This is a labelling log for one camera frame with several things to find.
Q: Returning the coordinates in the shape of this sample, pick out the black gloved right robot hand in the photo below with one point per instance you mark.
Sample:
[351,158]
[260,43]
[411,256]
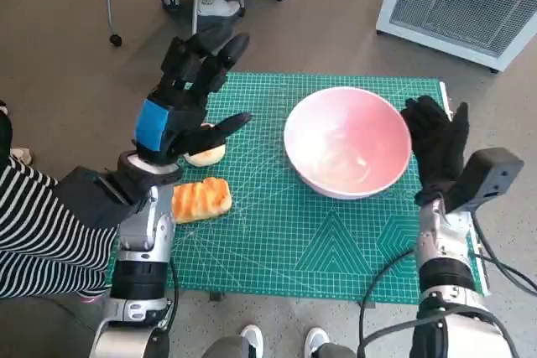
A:
[436,148]

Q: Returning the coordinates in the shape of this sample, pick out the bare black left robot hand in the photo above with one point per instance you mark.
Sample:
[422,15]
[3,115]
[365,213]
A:
[184,89]

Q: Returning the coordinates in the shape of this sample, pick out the pink bowl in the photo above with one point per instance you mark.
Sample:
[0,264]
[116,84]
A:
[348,136]

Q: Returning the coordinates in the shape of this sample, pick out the rectangular toy bread loaf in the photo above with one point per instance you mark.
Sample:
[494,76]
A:
[201,200]

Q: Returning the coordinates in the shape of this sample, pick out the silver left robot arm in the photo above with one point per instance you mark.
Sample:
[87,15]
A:
[144,224]

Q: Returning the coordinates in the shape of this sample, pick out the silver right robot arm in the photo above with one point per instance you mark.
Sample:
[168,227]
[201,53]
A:
[444,245]

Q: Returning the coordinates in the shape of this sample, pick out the round toy bread bun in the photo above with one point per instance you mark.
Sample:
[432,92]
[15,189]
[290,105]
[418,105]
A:
[205,159]

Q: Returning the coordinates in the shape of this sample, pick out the green cutting mat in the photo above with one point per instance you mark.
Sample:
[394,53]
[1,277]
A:
[260,228]

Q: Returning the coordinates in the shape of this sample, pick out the person in striped top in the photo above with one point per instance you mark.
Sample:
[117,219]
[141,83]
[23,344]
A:
[38,228]

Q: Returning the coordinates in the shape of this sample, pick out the person with white shoes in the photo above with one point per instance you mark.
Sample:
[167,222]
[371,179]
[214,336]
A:
[251,337]

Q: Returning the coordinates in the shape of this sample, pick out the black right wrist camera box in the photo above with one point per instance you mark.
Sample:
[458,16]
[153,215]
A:
[486,177]

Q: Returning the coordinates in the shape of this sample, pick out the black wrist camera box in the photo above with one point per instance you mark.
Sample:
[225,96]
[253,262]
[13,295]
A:
[92,194]
[486,177]

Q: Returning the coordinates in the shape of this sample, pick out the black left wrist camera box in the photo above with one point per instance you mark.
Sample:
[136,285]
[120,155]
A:
[92,194]

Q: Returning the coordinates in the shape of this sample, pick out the black table bracket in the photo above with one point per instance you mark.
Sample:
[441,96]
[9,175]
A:
[363,304]

